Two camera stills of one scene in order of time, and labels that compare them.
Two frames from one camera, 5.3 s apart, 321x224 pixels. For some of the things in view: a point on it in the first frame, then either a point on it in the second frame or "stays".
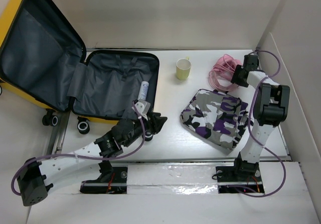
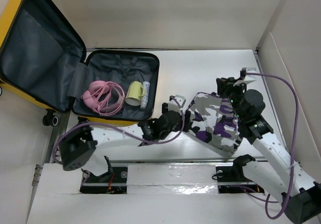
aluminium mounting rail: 242,173 stays
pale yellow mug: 183,66 to 135,91
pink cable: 221,74 to 106,98
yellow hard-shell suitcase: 44,61 stays
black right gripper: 235,79 to 224,85
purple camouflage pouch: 217,116 stays
